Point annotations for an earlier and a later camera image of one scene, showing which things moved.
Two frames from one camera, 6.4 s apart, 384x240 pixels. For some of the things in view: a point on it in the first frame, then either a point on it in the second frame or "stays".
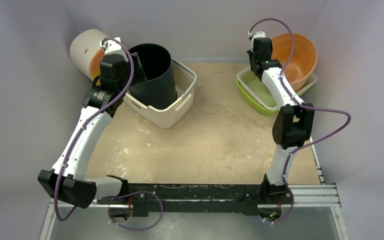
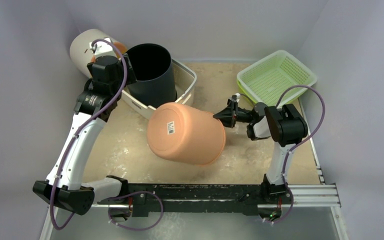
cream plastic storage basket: (185, 79) stays
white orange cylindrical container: (86, 53) stays
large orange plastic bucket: (302, 61) to (185, 134)
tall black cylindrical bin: (159, 90) stays
